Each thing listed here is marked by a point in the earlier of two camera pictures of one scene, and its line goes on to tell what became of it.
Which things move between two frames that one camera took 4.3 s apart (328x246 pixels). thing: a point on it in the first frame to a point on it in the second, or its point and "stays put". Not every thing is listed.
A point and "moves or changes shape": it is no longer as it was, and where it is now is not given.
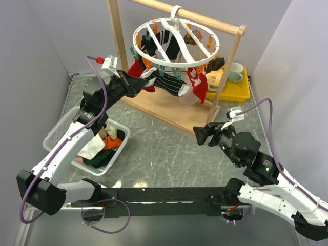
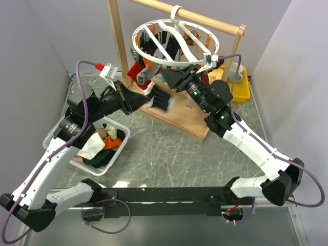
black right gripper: (213, 128) to (173, 77)
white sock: (92, 148) stays put
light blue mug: (234, 75) stays put
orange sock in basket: (111, 143) stays put
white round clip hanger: (176, 11) moves or changes shape
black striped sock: (166, 82) to (161, 98)
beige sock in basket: (102, 134) stays put
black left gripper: (132, 85) to (134, 101)
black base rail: (120, 203) stays put
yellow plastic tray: (237, 91) stays put
